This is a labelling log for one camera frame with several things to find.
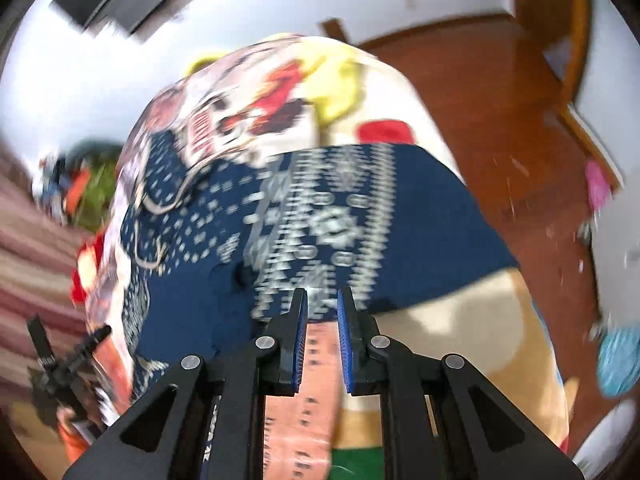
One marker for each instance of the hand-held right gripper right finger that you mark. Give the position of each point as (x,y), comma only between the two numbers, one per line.
(343,340)

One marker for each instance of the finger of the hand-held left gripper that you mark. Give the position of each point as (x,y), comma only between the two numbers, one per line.
(39,337)
(92,341)

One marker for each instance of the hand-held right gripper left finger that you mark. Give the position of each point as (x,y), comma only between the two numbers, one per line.
(299,340)

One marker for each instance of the navy patterned garment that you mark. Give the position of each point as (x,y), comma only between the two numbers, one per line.
(425,210)

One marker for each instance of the red plush pillow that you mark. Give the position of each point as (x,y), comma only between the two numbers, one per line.
(82,270)

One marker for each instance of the striped curtain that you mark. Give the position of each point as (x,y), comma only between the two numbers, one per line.
(30,260)

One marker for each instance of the green cloth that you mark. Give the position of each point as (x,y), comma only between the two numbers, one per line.
(357,465)

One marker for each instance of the printed blanket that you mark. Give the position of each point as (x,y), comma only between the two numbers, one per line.
(475,340)

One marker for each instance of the orange box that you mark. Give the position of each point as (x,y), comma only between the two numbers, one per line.
(77,190)

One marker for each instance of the light blue cloth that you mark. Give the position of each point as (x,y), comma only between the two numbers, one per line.
(620,360)

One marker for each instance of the pink object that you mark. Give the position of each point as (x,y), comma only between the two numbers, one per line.
(597,185)

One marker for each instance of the wooden bedpost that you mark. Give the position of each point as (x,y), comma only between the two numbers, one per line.
(335,30)

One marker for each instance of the wooden door frame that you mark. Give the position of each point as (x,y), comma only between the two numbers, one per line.
(580,35)

